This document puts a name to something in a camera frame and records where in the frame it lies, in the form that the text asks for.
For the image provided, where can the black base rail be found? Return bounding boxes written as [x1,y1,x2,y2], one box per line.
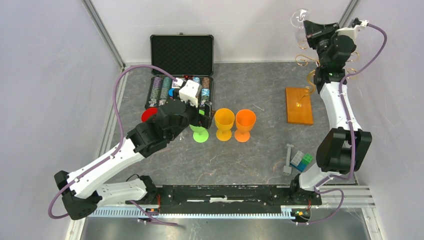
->
[137,184,322,215]

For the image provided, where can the green plastic wine glass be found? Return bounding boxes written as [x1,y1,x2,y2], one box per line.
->
[189,124,209,143]

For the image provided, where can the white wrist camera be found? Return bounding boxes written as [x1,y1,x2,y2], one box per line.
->
[172,78,202,108]
[336,17,369,42]

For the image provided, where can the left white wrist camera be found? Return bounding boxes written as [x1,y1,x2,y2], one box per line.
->
[172,78,202,108]

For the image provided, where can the yellow plastic wine glass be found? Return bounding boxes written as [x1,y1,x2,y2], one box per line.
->
[214,108,235,142]

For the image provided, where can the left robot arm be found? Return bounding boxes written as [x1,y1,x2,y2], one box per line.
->
[53,99,212,220]

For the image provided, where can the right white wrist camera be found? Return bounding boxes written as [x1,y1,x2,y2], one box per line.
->
[336,17,369,42]

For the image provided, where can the orange plastic wine glass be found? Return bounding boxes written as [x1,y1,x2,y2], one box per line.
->
[235,109,257,143]

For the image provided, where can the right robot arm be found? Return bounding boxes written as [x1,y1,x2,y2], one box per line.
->
[288,18,372,204]

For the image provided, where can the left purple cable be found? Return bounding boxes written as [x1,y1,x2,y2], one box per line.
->
[47,64,181,227]

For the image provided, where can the wooden rack base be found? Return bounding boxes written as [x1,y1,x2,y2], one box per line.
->
[285,87,314,126]

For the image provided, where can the gold wire glass rack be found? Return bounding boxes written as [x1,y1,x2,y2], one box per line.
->
[294,40,360,107]

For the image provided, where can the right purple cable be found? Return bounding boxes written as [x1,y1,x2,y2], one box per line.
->
[294,23,388,226]

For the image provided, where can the red plastic wine glass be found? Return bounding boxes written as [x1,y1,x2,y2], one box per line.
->
[140,107,158,122]

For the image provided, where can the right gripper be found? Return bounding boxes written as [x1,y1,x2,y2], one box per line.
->
[303,20,341,67]

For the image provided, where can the purple cable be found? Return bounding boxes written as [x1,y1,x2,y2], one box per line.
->
[294,23,388,226]
[47,64,181,227]

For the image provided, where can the blue green building blocks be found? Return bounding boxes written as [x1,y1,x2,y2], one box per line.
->
[290,150,313,172]

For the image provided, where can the black poker chip case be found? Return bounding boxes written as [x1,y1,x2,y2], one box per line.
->
[144,34,214,110]

